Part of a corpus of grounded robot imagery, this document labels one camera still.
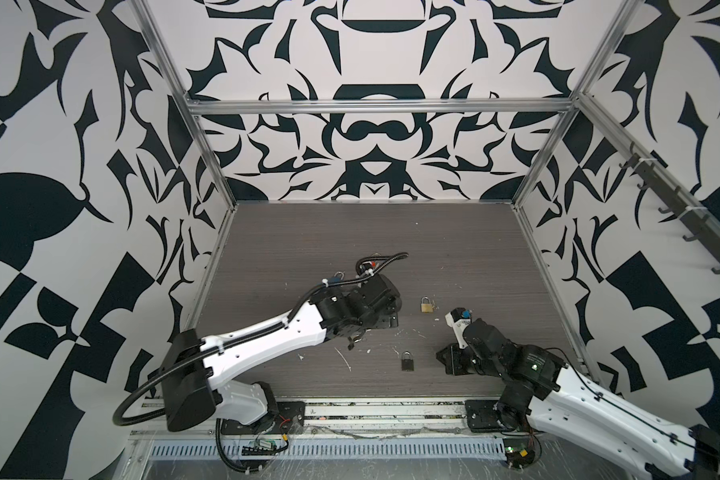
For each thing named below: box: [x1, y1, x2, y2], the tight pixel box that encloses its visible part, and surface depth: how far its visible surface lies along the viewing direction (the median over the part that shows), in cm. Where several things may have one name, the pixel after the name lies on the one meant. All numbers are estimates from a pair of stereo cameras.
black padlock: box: [401, 350, 414, 372], surface depth 84 cm
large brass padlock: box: [420, 295, 434, 313], surface depth 96 cm
